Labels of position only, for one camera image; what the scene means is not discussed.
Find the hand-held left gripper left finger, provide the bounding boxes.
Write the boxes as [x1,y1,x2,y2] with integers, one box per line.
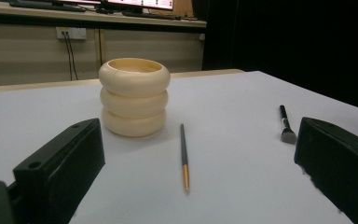
[12,117,106,224]

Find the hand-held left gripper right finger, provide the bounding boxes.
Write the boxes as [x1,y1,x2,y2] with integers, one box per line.
[293,117,358,224]

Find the black makeup brush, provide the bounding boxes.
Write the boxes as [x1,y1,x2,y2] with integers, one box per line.
[279,105,298,145]

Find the cream ribbed brush holder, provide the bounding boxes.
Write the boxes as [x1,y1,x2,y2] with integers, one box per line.
[98,57,172,138]

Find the thin grey gold-tipped brush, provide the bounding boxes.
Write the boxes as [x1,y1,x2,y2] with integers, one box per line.
[180,123,190,193]

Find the white table sheet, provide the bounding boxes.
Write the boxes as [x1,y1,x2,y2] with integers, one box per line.
[0,70,358,224]

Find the black curtain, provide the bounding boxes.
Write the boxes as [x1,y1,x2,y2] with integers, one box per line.
[201,0,358,114]

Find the long background desk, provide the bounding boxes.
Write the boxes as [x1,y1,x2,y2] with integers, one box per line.
[0,0,207,34]

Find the black keyboard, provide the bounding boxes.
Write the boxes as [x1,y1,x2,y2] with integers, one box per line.
[122,10,182,21]
[8,0,87,13]

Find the black wall cable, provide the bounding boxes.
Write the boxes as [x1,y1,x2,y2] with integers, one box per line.
[62,31,74,82]
[66,31,79,81]

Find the white wall socket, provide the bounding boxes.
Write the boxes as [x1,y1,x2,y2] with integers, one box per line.
[55,26,88,40]

